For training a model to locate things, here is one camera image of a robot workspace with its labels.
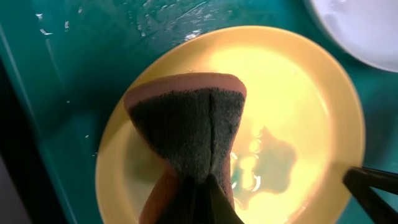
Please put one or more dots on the teal plastic tray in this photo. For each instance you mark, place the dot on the teal plastic tray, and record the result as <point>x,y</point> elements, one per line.
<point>65,64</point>

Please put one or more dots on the green scrubbing sponge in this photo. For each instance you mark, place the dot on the green scrubbing sponge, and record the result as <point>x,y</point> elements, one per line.
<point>189,121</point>

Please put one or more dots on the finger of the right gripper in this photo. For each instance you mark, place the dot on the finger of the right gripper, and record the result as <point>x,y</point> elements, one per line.
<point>361,181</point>

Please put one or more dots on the light blue plate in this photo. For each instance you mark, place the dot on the light blue plate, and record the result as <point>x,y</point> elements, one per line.
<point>365,29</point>

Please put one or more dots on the yellow-green plate front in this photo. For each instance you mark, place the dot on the yellow-green plate front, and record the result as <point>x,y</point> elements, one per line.
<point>302,126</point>

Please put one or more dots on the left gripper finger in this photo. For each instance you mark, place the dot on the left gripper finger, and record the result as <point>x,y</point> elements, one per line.
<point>221,211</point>

